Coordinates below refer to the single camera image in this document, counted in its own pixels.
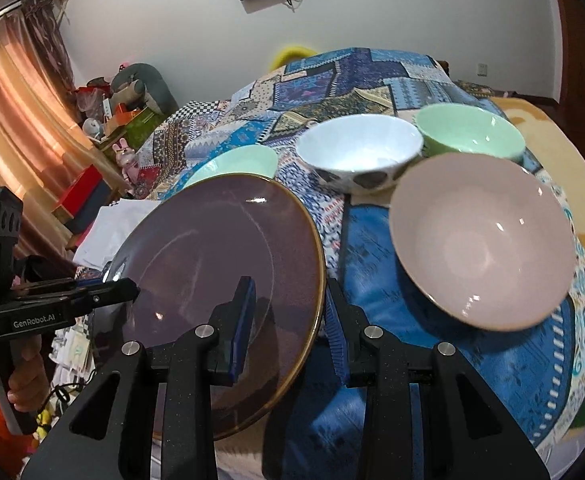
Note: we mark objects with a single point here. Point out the dark purple plate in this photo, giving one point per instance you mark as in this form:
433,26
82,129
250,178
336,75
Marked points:
187,257

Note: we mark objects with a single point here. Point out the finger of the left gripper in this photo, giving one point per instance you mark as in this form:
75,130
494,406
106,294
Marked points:
92,294
67,285

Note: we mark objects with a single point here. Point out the green gift bag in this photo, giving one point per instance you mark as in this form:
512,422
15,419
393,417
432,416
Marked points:
133,127

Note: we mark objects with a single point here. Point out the pink bunny toy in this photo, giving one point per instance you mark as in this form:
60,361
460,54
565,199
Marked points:
126,160

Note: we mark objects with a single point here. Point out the grey plush toy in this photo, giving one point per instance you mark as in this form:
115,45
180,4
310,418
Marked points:
141,85

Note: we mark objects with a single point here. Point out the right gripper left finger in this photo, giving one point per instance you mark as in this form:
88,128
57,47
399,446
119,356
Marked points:
106,433

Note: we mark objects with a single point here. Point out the pink bowl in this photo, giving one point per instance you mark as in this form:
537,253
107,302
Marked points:
483,239

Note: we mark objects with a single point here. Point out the patchwork patterned blanket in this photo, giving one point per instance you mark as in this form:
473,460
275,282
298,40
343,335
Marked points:
529,376

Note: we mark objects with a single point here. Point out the light green plate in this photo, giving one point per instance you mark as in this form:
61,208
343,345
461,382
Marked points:
251,159

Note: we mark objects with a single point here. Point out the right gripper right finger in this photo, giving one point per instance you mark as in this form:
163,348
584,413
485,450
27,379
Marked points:
429,414

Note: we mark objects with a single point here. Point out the yellow foam tube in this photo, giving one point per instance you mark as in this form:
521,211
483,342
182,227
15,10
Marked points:
290,54

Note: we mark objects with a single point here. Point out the light green bowl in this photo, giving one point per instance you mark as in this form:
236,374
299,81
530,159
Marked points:
460,128

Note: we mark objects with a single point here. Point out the white bowl with spots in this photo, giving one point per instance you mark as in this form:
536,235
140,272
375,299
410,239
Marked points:
360,154

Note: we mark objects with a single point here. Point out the person's left hand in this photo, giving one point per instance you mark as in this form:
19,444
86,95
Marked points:
28,387

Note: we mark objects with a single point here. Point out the red box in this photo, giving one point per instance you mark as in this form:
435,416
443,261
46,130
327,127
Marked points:
77,194

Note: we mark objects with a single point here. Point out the orange pink curtain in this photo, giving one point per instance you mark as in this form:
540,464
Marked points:
42,147

